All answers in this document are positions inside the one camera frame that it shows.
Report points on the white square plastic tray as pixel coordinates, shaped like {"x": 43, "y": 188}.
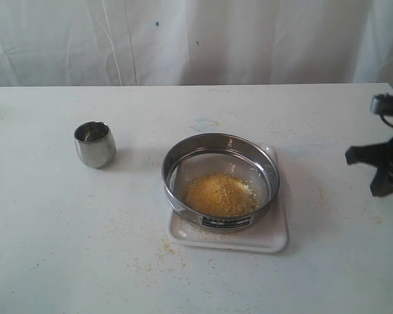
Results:
{"x": 263, "y": 234}

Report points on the yellow and white grain mixture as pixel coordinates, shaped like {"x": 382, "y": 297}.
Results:
{"x": 220, "y": 195}

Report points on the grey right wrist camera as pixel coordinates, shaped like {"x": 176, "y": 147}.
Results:
{"x": 382, "y": 105}

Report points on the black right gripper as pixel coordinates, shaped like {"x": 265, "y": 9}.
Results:
{"x": 378, "y": 155}

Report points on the white backdrop curtain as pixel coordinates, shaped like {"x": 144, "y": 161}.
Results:
{"x": 142, "y": 43}

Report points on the stainless steel cup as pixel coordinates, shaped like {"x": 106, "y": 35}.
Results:
{"x": 95, "y": 144}

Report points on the round steel sieve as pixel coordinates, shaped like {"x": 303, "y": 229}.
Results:
{"x": 219, "y": 143}

